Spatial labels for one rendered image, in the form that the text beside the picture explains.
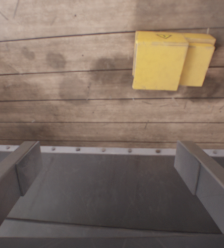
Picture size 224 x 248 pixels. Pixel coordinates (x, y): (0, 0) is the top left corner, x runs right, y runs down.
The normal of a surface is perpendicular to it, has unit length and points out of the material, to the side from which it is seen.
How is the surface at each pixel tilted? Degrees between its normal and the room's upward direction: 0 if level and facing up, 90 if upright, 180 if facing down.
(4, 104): 0
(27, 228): 90
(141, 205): 90
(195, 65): 0
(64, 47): 0
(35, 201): 90
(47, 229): 90
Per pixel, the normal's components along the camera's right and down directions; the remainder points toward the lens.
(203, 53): -0.10, 0.66
